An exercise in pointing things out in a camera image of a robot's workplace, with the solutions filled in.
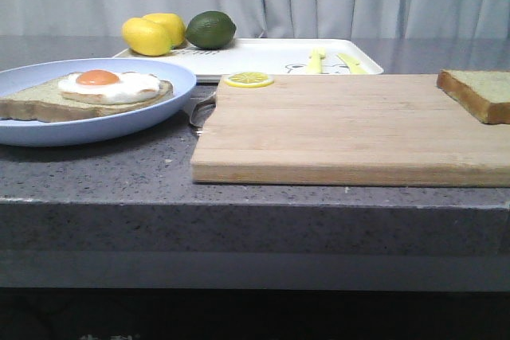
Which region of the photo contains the fried egg toy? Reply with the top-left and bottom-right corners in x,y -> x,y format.
57,69 -> 162,104

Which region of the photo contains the bread slice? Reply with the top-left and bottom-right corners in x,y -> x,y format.
437,69 -> 509,124
1,73 -> 173,123

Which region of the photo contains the light blue round plate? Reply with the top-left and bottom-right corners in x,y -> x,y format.
1,58 -> 197,147

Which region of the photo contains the white rectangular tray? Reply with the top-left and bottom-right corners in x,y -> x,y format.
112,37 -> 385,77

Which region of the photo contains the yellow lemon slice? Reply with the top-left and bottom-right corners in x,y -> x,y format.
223,72 -> 274,88

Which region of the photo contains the yellow plastic fork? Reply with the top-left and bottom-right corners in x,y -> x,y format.
306,48 -> 326,74

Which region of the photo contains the green lime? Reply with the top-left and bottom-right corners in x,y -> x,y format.
185,10 -> 237,49

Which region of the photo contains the yellow plastic knife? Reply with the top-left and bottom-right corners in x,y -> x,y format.
336,53 -> 367,74

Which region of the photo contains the wooden cutting board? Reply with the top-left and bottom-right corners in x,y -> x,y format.
190,74 -> 509,187

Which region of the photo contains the rear yellow lemon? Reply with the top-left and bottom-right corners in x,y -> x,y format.
143,13 -> 186,48

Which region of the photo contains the front yellow lemon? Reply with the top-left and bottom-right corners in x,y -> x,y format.
121,18 -> 173,57

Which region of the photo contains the metal cutting board handle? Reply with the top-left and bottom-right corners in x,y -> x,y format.
183,92 -> 217,130

